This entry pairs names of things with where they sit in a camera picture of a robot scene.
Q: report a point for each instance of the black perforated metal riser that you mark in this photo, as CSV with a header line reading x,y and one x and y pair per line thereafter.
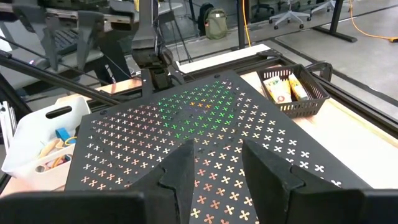
x,y
140,124

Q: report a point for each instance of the rubber bands and coils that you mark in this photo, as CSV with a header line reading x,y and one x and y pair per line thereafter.
x,y
48,149

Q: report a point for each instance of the black clamp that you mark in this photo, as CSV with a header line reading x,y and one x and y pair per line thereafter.
x,y
326,70

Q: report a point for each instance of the olive green backpack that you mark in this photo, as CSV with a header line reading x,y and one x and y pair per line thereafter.
x,y
216,23

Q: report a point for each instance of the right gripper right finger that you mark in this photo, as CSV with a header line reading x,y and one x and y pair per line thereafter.
x,y
267,180

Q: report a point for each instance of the black plastic basket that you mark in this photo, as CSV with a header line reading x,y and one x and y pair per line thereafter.
x,y
317,90

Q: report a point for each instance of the white office chair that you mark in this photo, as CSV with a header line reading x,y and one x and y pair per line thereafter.
x,y
323,4
289,15

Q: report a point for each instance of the thin yellow rubber band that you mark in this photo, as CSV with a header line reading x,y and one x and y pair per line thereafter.
x,y
70,140

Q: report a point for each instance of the black bag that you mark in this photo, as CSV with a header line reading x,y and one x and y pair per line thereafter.
x,y
201,18

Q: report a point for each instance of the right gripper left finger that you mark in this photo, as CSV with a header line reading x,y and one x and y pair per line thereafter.
x,y
180,180

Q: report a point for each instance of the black keyboard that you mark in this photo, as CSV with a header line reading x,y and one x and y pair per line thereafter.
x,y
66,40

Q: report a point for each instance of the packet with yellow green print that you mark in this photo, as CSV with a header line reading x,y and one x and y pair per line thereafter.
x,y
278,90

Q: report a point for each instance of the black post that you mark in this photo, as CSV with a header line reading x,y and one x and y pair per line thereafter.
x,y
241,25

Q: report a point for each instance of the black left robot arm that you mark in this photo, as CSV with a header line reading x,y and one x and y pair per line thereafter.
x,y
155,71

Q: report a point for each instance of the white plastic bin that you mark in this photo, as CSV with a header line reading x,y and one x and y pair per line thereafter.
x,y
31,124

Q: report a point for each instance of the black desk leg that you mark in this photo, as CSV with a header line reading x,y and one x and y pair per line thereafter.
x,y
335,18

